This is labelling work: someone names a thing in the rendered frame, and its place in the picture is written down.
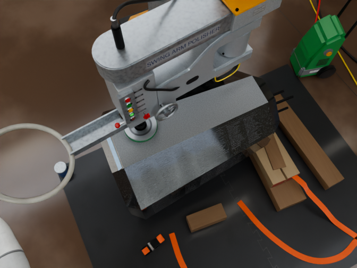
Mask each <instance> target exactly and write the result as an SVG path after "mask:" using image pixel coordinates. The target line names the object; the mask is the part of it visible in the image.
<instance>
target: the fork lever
mask: <svg viewBox="0 0 357 268"><path fill-rule="evenodd" d="M122 121H123V120H122V118H121V117H120V115H119V111H118V110H117V109H115V110H113V111H111V112H109V113H107V114H105V115H103V116H101V117H99V118H97V119H95V120H93V121H92V122H90V123H88V124H86V125H84V126H82V127H80V128H78V129H76V130H74V131H72V132H70V133H68V134H67V135H65V136H63V137H61V139H62V140H64V139H66V140H67V141H68V142H69V144H70V145H71V147H72V150H73V151H72V152H70V153H69V154H70V155H74V156H76V155H78V154H80V153H82V152H84V151H85V150H87V149H89V148H91V147H93V146H95V145H96V144H98V143H100V142H102V141H104V140H106V139H108V138H109V137H111V136H113V135H115V134H117V133H119V132H121V131H122V130H124V129H126V128H128V126H127V124H126V123H123V124H122V125H121V126H120V127H119V128H116V127H115V123H117V122H118V123H120V122H122Z"/></svg>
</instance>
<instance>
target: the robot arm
mask: <svg viewBox="0 0 357 268"><path fill-rule="evenodd" d="M0 268H30V264H29V261H28V259H27V258H26V255H25V253H24V251H23V249H22V248H21V246H20V244H19V243H18V241H17V239H16V237H15V235H14V233H13V232H12V230H11V228H10V227H9V225H8V224H7V223H6V222H5V221H4V220H3V219H1V218H0Z"/></svg>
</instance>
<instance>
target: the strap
mask: <svg viewBox="0 0 357 268"><path fill-rule="evenodd" d="M292 178H293V179H294V180H295V181H297V182H298V183H299V184H300V185H301V186H302V187H303V188H304V190H305V192H306V194H307V195H308V196H309V197H310V198H311V199H312V200H313V201H314V202H315V203H316V204H317V205H318V206H319V208H320V209H321V210H322V211H323V212H324V213H325V214H326V215H327V217H328V218H329V219H330V220H331V221H332V222H333V224H334V225H336V226H337V227H338V228H340V229H341V230H343V231H344V232H346V233H347V234H348V235H350V236H351V237H353V238H354V239H353V240H352V242H351V243H350V244H349V245H348V247H347V248H346V249H345V250H344V251H342V252H341V253H339V254H337V255H335V256H332V257H326V258H315V257H310V256H307V255H304V254H301V253H299V252H297V251H295V250H294V249H293V248H291V247H289V246H288V245H287V244H285V243H283V242H282V241H281V240H279V239H278V238H277V237H276V236H275V235H273V234H272V233H271V232H270V231H269V230H268V229H267V228H265V227H264V226H263V225H262V224H261V223H260V222H259V220H258V219H257V218H256V217H255V216H254V215H253V214H252V212H251V211H250V210H249V209H248V208H247V206H246V205H245V204H244V202H242V201H241V200H240V201H239V202H238V203H237V204H238V205H239V207H240V208H241V209H242V210H243V211H244V212H245V214H246V215H247V216H248V217H249V218H250V220H251V221H252V222H253V223H254V224H255V225H256V226H257V227H258V228H259V229H260V230H261V231H262V232H263V233H264V234H265V235H266V236H267V237H268V238H269V239H271V240H272V241H273V242H274V243H276V244H277V245H278V246H279V247H281V248H282V249H284V250H285V251H287V252H288V253H290V254H291V255H293V256H295V257H297V258H299V259H301V260H303V261H306V262H309V263H313V264H329V263H334V262H337V261H340V260H342V259H344V258H345V257H347V256H348V255H349V254H350V253H351V252H352V251H353V249H354V248H355V247H356V246H357V233H355V232H354V231H352V230H351V229H349V228H348V227H346V226H345V225H343V224H342V223H340V222H339V221H338V220H337V219H336V218H335V217H334V216H333V215H332V213H331V212H330V211H329V210H328V209H327V207H326V206H325V205H324V204H323V203H322V202H321V201H320V200H319V199H318V198H317V197H316V196H315V195H314V194H313V193H312V191H311V190H310V189H309V188H308V186H307V184H306V182H305V181H304V180H302V179H301V178H300V177H299V176H298V175H295V176H293V177H292ZM169 237H170V239H171V242H172V246H173V249H174V253H175V256H176V258H177V261H178V263H179V265H180V267H181V268H187V266H186V264H185V262H184V260H183V257H182V255H181V252H180V249H179V246H178V243H177V240H176V236H175V233H171V234H169Z"/></svg>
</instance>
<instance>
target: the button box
mask: <svg viewBox="0 0 357 268"><path fill-rule="evenodd" d="M116 97H117V100H118V102H119V105H120V108H121V111H122V114H123V117H124V120H125V123H126V124H127V125H128V124H130V123H132V122H134V121H136V120H138V119H139V118H140V116H139V112H138V108H137V103H136V100H135V96H134V92H133V90H132V89H131V90H129V91H127V92H125V93H123V94H121V95H116ZM128 97H130V98H131V100H130V101H129V102H128V103H132V106H131V107H133V108H134V109H133V111H132V112H134V113H135V114H134V116H135V117H136V119H135V120H133V121H130V119H131V118H132V117H134V116H132V117H129V114H130V113H132V112H128V109H129V108H131V107H126V105H127V104H128V103H125V102H124V100H125V99H126V98H128Z"/></svg>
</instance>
